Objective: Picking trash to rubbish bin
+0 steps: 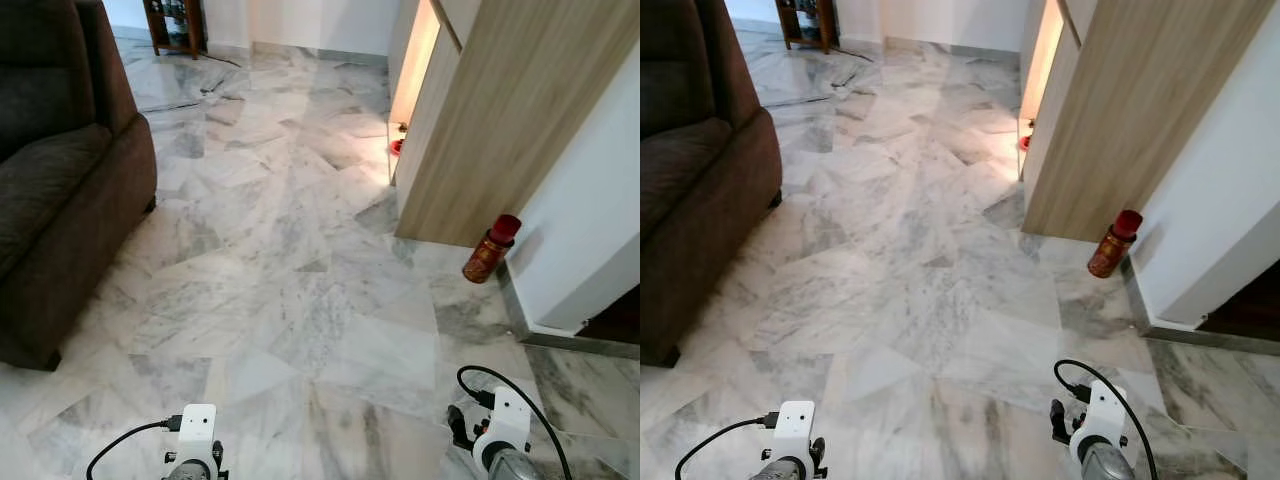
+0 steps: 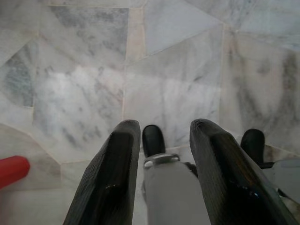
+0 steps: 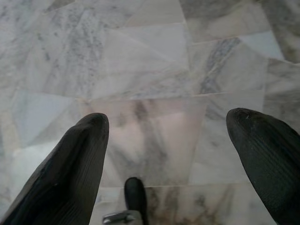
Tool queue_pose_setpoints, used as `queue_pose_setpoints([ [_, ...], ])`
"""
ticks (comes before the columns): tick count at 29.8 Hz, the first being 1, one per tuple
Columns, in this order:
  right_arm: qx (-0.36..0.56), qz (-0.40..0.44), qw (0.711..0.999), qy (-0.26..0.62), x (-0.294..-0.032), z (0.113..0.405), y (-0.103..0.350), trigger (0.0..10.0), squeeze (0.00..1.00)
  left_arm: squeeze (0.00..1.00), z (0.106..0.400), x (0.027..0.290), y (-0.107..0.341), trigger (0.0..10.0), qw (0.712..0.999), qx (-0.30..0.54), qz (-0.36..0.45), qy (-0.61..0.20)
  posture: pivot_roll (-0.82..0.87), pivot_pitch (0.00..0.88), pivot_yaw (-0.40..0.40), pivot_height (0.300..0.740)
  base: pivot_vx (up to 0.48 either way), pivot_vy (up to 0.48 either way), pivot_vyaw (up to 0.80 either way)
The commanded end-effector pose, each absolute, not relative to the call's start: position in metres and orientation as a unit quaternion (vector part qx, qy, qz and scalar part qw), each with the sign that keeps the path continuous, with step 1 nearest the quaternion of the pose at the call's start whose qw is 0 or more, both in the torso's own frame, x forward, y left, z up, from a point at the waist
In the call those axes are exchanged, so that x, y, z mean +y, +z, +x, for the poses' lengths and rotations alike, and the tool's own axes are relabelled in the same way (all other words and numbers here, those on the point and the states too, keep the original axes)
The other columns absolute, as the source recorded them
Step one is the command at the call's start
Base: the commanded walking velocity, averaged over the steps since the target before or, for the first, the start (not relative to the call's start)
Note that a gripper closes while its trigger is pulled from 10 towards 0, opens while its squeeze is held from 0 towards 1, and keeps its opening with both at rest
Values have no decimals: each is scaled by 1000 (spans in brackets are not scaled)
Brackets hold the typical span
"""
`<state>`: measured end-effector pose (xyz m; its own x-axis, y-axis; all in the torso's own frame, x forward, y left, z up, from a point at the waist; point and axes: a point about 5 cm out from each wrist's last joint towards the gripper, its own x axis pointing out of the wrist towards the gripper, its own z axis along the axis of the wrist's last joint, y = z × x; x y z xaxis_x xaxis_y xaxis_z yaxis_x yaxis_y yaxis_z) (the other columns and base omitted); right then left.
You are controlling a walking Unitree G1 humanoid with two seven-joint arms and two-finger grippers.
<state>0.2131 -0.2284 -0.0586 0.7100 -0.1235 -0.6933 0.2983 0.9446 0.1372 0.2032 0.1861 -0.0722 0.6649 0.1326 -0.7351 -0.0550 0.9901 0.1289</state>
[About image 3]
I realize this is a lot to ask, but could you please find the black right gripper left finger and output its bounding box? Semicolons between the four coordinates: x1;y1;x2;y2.
0;112;110;225

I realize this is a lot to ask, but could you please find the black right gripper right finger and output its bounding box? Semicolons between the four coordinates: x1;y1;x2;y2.
225;107;300;225

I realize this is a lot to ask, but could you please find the black robot right foot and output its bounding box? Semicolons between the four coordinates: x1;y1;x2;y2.
124;177;148;215

